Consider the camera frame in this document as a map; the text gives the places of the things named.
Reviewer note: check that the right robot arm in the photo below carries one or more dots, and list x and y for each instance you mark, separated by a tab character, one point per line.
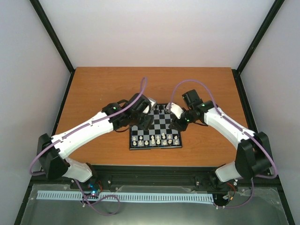
252	149

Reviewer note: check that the black aluminium rail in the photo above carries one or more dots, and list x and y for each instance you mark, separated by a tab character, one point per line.
197	178

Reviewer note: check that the right black frame post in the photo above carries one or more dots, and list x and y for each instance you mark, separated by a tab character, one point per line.
276	6

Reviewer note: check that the black frame post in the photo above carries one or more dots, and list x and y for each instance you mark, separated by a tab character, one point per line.
52	34
276	6

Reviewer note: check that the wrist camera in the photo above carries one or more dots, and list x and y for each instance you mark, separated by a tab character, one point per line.
152	104
175	109

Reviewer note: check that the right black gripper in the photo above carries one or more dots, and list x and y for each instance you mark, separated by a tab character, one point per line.
180	127

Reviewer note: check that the electronics board green led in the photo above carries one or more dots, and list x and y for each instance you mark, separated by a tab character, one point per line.
95	190

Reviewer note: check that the light blue cable duct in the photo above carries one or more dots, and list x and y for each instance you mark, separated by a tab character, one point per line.
131	197

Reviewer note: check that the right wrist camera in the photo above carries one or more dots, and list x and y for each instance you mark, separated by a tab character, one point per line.
175	109

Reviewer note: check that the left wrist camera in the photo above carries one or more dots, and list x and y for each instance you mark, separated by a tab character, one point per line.
152	104

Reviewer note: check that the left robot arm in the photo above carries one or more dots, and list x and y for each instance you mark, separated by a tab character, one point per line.
53	151

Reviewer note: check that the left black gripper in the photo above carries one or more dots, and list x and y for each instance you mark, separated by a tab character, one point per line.
146	124

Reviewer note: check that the left black frame post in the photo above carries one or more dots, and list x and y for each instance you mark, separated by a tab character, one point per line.
52	34

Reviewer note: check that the black magnetic chess board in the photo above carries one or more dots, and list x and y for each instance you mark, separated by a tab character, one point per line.
162	119

